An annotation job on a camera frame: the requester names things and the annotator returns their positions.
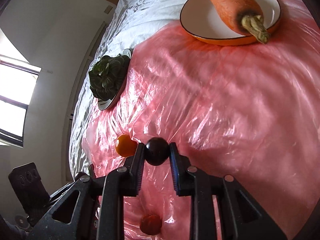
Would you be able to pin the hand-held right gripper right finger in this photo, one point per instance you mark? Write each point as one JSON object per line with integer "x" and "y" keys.
{"x": 174, "y": 172}

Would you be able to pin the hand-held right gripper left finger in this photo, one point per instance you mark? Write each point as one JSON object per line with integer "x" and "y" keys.
{"x": 139, "y": 172}

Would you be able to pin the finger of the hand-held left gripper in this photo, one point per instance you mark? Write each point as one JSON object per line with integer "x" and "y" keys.
{"x": 62, "y": 190}

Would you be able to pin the dark purple plum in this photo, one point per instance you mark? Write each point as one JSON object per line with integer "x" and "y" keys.
{"x": 156, "y": 152}

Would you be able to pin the red apple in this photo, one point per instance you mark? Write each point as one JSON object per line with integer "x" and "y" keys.
{"x": 150, "y": 224}

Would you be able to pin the small orange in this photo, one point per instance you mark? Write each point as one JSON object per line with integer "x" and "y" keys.
{"x": 125, "y": 145}

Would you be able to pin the white floor fan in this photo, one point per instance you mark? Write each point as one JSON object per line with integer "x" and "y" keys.
{"x": 21, "y": 222}

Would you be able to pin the black rimmed white plate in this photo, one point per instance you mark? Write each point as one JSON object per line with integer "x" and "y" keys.
{"x": 106, "y": 105}

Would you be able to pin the pink plastic sheet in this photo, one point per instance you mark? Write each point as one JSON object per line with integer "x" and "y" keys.
{"x": 200, "y": 92}

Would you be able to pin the window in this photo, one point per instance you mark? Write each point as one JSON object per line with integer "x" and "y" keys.
{"x": 12, "y": 92}

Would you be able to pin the green bok choy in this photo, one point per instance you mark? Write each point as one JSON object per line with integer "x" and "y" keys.
{"x": 107, "y": 77}

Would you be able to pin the orange rimmed white plate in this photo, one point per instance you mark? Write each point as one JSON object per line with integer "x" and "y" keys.
{"x": 200, "y": 21}

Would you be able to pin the white bed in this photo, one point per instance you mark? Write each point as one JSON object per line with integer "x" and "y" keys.
{"x": 140, "y": 12}

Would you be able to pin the carrot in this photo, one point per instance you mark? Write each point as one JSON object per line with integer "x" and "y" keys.
{"x": 230, "y": 2}

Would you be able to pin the wall socket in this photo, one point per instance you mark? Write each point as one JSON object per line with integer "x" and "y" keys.
{"x": 108, "y": 9}

